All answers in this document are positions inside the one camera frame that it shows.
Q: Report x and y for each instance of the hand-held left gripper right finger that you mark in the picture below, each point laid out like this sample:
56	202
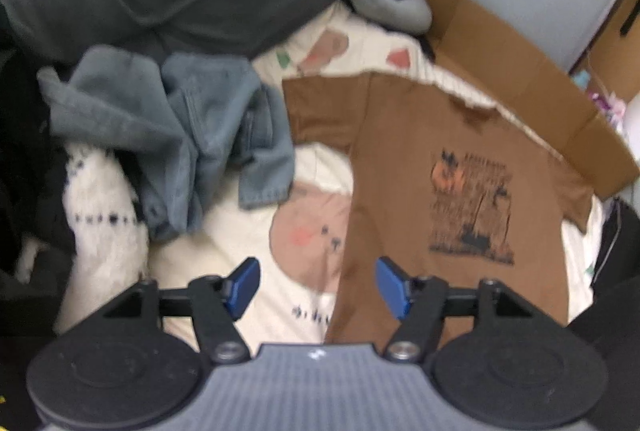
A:
395	288

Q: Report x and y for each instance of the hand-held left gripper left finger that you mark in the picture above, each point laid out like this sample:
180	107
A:
242	286

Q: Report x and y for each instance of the brown printed T-shirt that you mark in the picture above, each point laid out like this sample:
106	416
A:
400	161

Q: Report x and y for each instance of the white bear-print duvet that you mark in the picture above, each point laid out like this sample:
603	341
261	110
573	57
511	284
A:
240	231

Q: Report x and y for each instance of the white fuzzy sweater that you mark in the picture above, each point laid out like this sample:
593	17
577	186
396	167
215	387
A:
100	211

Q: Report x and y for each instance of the blue denim jeans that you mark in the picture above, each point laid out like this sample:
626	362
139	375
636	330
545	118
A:
225	111

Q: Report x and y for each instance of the blue-grey sweatpants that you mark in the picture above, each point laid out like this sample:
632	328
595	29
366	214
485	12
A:
110	111

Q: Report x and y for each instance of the black garment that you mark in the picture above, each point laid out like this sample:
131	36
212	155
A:
25	161

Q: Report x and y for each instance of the flattened cardboard box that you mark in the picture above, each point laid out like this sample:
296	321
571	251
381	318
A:
500	46

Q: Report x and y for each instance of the open cardboard box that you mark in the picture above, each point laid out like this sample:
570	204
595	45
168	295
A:
620	51

